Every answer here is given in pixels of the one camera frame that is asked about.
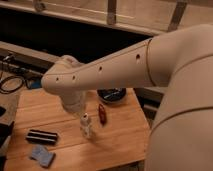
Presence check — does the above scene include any black coiled cable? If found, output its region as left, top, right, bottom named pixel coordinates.
left=0, top=75, right=27, bottom=95

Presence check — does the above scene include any wooden table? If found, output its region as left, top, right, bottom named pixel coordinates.
left=4, top=89, right=150, bottom=171

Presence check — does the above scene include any black round bowl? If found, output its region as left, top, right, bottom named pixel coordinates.
left=97, top=88, right=126, bottom=103

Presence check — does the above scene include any black rectangular case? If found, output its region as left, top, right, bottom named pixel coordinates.
left=26, top=129, right=58, bottom=145

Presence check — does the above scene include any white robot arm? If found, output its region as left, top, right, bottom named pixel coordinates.
left=42, top=24, right=213, bottom=171

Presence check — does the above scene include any dark red oblong object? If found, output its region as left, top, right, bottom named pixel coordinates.
left=98, top=104, right=107, bottom=125

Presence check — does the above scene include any clear plastic bottle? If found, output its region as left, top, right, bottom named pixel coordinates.
left=80, top=113, right=92, bottom=139

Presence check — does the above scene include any blue box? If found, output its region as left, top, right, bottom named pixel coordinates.
left=29, top=79, right=42, bottom=89

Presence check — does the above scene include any blue folded cloth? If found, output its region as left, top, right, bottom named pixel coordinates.
left=29, top=144, right=55, bottom=168

